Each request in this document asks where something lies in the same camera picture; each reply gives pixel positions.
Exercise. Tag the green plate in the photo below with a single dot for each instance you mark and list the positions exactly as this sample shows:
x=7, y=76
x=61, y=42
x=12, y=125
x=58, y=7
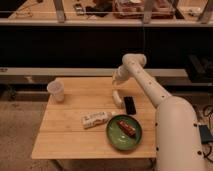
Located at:
x=118, y=139

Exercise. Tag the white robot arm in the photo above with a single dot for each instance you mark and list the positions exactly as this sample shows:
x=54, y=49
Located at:
x=178, y=141

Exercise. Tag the blue box on floor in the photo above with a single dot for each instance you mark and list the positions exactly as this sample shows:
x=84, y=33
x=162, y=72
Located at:
x=206, y=136

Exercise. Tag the tray with items on shelf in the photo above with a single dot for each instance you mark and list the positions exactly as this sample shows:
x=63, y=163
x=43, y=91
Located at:
x=135, y=9

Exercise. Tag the dark device on shelf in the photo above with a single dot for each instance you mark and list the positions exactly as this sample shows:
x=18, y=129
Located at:
x=79, y=9

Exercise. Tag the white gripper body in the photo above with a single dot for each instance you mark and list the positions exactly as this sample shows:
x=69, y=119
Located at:
x=120, y=75

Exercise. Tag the white snack package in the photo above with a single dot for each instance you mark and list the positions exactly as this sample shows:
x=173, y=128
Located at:
x=95, y=119

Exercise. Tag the red-brown snack bar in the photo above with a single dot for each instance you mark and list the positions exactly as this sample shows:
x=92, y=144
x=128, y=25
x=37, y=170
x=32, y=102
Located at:
x=127, y=129

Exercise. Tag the wooden table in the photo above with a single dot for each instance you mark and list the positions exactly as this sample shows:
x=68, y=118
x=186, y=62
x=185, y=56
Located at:
x=62, y=136

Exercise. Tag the black rectangular block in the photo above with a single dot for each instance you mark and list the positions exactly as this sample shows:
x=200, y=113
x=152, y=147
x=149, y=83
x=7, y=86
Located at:
x=129, y=106

